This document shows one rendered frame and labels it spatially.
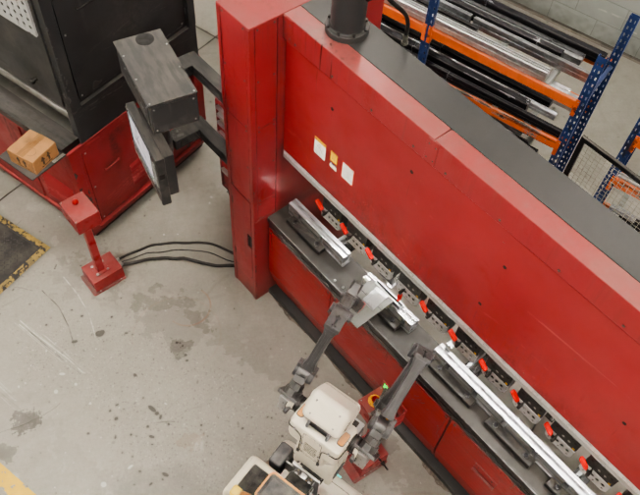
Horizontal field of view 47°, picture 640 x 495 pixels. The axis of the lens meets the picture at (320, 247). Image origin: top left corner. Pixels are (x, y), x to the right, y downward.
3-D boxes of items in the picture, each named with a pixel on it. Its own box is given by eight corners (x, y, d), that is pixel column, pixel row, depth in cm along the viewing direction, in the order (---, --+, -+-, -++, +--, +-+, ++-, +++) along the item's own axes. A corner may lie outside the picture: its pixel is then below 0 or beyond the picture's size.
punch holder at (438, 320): (422, 314, 370) (428, 298, 356) (434, 305, 373) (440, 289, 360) (443, 335, 364) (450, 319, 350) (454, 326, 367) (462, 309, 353)
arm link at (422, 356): (418, 343, 325) (437, 355, 325) (415, 341, 339) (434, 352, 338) (366, 429, 325) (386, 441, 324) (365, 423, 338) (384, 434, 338)
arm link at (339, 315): (324, 317, 313) (344, 329, 312) (335, 299, 323) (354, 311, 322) (289, 376, 341) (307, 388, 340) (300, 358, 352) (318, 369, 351)
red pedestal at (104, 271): (80, 277, 507) (50, 203, 439) (111, 258, 517) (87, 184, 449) (94, 297, 499) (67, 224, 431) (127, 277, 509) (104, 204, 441)
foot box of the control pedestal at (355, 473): (335, 456, 445) (337, 450, 435) (368, 435, 454) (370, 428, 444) (353, 484, 436) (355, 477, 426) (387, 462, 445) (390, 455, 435)
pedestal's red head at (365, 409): (355, 408, 393) (359, 395, 379) (379, 393, 399) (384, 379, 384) (377, 438, 385) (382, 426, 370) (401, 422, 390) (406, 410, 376)
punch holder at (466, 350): (451, 342, 361) (457, 326, 348) (462, 333, 365) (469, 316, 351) (472, 363, 355) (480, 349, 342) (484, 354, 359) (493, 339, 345)
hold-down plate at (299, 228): (286, 222, 435) (286, 219, 433) (293, 217, 437) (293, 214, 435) (318, 254, 423) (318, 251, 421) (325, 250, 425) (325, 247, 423)
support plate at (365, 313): (335, 305, 391) (335, 304, 390) (370, 280, 402) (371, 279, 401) (356, 328, 384) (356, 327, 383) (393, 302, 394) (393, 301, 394)
